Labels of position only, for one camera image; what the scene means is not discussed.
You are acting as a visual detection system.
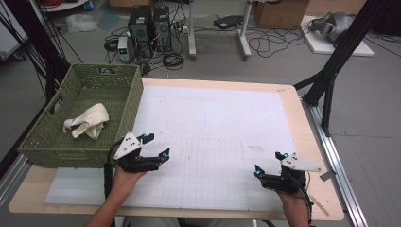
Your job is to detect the black metal stand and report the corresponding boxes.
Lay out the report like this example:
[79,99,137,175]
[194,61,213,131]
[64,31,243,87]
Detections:
[292,0,390,138]
[3,0,72,105]

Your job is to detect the cream printed cloth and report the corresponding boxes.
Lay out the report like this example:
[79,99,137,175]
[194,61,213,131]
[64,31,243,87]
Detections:
[62,102,111,141]

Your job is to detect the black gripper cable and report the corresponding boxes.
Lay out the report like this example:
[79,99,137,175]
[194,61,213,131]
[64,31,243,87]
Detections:
[288,174,315,226]
[103,138,127,202]

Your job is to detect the person's left hand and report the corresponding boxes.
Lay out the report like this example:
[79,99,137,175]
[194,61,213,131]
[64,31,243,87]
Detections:
[112,165,148,194]

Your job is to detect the aluminium rail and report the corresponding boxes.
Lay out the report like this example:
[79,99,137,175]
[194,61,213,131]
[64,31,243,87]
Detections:
[0,154,32,206]
[301,100,370,227]

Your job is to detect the black cable coil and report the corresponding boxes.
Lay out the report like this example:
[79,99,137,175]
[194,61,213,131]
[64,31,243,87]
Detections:
[162,51,185,71]

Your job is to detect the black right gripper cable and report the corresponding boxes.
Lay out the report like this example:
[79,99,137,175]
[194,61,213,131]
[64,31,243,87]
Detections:
[288,174,315,226]

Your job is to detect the black floor cable bundle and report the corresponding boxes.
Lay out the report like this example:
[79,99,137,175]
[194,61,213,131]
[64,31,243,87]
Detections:
[245,26,311,60]

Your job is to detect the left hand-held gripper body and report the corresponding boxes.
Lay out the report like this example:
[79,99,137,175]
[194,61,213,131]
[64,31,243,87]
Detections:
[113,131,163,174]

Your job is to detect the person's right hand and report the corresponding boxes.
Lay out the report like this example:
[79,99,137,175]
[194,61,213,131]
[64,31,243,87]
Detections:
[277,188,311,210]

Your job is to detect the black computer tower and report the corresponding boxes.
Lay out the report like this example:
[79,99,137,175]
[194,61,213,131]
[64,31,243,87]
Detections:
[127,5,155,57]
[152,6,173,53]

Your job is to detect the white desk leg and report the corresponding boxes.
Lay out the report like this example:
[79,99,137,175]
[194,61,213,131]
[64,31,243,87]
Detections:
[237,0,253,61]
[187,0,199,61]

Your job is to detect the small silver power supply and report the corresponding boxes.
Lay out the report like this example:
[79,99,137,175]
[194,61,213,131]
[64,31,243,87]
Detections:
[117,36,131,63]

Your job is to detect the white grid mat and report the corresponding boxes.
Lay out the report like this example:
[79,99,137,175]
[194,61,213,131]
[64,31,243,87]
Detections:
[44,84,297,212]

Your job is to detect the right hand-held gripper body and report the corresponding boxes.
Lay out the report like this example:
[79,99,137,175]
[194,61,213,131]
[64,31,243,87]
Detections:
[260,152,323,195]

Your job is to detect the brown cardboard box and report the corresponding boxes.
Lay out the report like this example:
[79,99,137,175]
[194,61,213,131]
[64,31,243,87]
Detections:
[253,0,310,30]

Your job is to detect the white floor board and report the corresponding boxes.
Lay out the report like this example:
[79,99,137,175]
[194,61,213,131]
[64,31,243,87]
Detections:
[301,15,375,58]

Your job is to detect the clear plastic bag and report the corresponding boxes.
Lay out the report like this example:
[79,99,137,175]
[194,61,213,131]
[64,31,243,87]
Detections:
[65,13,99,34]

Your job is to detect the grey tape piece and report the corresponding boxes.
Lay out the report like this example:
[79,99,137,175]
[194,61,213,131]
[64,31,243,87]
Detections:
[320,169,337,183]

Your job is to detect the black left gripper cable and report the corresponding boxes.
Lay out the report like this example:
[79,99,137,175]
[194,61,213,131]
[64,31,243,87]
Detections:
[103,138,127,202]

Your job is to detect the thin wooden stick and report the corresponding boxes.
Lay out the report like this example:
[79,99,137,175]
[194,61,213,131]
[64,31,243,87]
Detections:
[308,195,331,218]

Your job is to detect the green woven basket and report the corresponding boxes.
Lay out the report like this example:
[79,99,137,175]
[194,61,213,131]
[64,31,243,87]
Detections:
[17,63,145,169]

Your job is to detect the black flat device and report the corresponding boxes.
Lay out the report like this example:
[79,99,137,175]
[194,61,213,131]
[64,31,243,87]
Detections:
[213,14,244,30]

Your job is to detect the grey robot head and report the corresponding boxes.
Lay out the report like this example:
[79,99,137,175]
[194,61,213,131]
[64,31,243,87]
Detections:
[308,11,356,44]

